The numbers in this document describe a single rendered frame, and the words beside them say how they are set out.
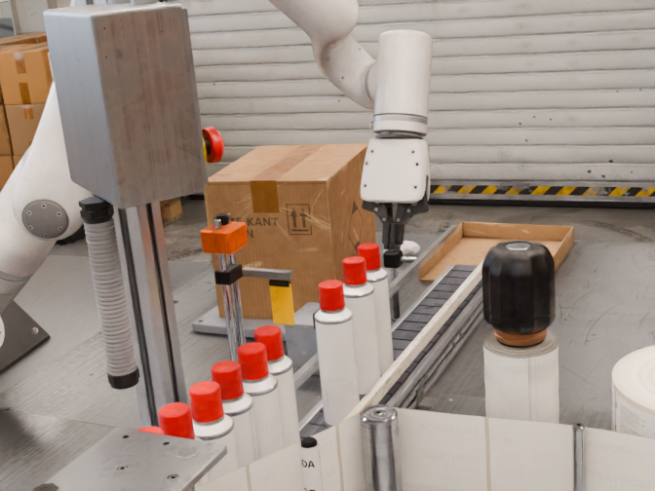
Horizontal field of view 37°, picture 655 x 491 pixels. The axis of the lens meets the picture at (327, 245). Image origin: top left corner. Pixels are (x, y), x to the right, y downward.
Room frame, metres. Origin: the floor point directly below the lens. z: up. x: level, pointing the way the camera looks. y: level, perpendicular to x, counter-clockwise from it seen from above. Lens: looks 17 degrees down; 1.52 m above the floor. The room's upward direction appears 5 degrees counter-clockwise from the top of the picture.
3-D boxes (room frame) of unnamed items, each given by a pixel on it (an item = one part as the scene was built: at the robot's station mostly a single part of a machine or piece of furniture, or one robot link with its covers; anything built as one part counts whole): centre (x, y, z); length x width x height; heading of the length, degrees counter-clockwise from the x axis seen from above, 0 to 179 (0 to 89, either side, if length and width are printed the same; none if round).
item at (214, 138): (1.01, 0.12, 1.33); 0.04 x 0.03 x 0.04; 29
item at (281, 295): (1.14, 0.06, 1.09); 0.03 x 0.01 x 0.06; 64
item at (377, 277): (1.37, -0.06, 0.98); 0.05 x 0.05 x 0.20
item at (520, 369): (1.03, -0.21, 1.03); 0.09 x 0.09 x 0.30
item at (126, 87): (1.02, 0.20, 1.38); 0.17 x 0.10 x 0.19; 29
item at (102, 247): (0.98, 0.24, 1.18); 0.04 x 0.04 x 0.21
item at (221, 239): (1.14, 0.10, 1.05); 0.10 x 0.04 x 0.33; 64
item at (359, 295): (1.31, -0.04, 0.98); 0.05 x 0.05 x 0.20
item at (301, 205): (1.84, 0.06, 0.99); 0.30 x 0.24 x 0.27; 162
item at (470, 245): (1.98, -0.37, 0.85); 0.30 x 0.26 x 0.04; 154
